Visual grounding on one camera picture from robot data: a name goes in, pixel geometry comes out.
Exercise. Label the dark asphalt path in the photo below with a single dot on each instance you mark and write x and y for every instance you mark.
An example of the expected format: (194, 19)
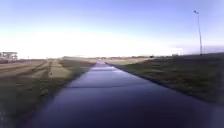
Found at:
(110, 100)

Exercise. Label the grass embankment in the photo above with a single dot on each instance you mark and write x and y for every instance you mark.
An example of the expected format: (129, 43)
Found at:
(180, 73)

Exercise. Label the grass verge with bare strips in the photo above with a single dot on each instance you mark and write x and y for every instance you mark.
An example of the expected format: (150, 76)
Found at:
(30, 86)

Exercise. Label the tall street lamp pole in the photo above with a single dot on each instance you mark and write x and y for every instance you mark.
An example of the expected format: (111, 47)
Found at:
(200, 36)

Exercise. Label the grey asphalt road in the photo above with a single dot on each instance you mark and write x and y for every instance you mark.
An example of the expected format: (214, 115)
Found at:
(15, 64)

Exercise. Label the building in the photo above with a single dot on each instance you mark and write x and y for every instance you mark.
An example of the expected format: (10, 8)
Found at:
(9, 56)

